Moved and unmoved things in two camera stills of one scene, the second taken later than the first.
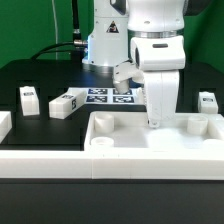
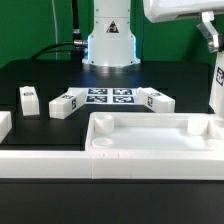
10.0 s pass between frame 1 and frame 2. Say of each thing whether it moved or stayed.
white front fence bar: stayed
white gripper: moved
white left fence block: stayed
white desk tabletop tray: stayed
